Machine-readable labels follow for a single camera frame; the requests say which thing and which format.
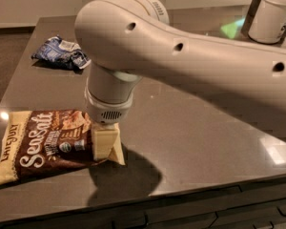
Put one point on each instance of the blue crumpled chip bag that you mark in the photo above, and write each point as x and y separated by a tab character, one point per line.
62	54

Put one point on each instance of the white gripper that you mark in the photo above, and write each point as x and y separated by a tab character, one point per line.
109	111

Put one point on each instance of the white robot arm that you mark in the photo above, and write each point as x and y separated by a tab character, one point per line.
128	39

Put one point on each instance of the dark drawer cabinet front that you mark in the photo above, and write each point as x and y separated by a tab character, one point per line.
250	205

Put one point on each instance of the brown Sea Salt chip bag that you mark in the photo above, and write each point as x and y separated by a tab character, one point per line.
39	144

